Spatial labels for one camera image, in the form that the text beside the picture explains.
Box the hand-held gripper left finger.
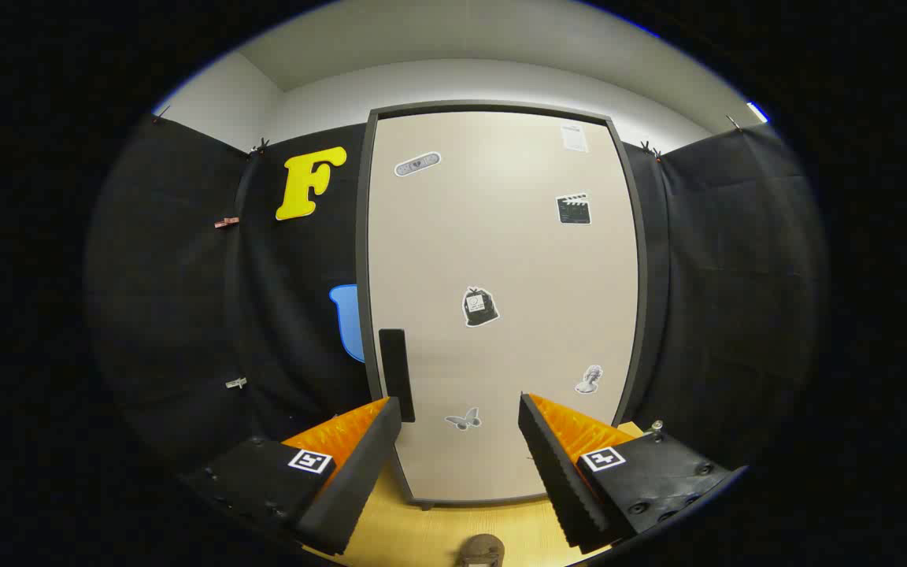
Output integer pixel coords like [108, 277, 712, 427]
[178, 396, 403, 556]

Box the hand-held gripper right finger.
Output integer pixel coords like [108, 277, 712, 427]
[518, 392, 746, 554]

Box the brown fuzzy shoe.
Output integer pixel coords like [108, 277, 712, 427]
[456, 534, 506, 567]

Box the black door handle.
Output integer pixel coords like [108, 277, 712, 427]
[379, 328, 416, 424]

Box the beige shoe cabinet door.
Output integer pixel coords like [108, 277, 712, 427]
[367, 110, 642, 505]

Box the grey shoe cabinet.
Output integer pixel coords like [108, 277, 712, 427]
[355, 101, 648, 510]

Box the black backdrop cloth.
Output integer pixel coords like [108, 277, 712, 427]
[83, 110, 828, 477]

